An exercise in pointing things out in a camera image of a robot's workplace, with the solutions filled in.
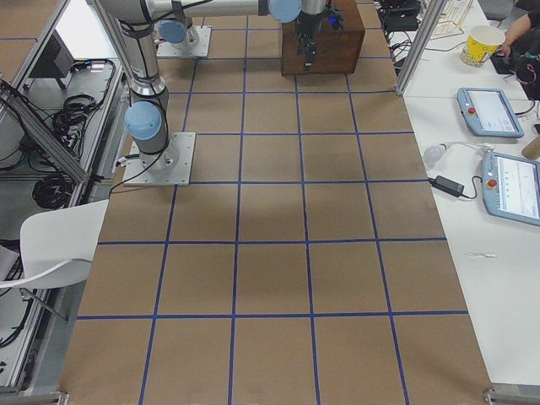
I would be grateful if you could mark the black monitor on shelf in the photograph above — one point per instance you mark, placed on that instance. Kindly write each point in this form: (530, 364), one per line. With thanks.
(55, 61)

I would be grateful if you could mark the yellow popcorn bucket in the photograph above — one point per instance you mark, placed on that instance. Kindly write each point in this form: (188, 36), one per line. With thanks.
(483, 41)

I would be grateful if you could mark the white plastic chair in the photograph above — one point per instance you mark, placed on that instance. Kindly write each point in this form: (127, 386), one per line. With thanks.
(57, 247)

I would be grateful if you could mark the white light bulb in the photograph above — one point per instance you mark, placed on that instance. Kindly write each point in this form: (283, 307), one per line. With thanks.
(434, 154)

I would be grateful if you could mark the black power adapter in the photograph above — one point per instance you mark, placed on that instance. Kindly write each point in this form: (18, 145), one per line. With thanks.
(448, 186)

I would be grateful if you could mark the teach pendant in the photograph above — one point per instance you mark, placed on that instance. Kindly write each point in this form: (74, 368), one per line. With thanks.
(511, 187)
(487, 113)

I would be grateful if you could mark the cardboard tube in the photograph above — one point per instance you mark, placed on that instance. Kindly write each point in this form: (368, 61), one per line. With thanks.
(532, 150)

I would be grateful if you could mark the dark wooden drawer box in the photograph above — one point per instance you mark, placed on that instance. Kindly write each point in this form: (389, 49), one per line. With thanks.
(339, 40)

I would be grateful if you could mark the upper teach pendant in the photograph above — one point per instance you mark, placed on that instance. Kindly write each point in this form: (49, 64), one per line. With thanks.
(487, 113)

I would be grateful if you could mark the lower teach pendant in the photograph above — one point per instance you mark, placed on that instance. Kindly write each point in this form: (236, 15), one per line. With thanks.
(511, 187)

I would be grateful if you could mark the wooden wire rack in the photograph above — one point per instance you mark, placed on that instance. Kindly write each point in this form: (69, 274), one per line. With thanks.
(451, 19)

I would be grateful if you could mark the person in dark clothes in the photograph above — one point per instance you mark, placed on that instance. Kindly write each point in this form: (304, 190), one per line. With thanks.
(521, 46)

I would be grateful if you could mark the aluminium frame post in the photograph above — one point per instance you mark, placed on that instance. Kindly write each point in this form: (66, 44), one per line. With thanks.
(421, 39)

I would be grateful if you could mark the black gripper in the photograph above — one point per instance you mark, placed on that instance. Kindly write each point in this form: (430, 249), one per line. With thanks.
(305, 30)

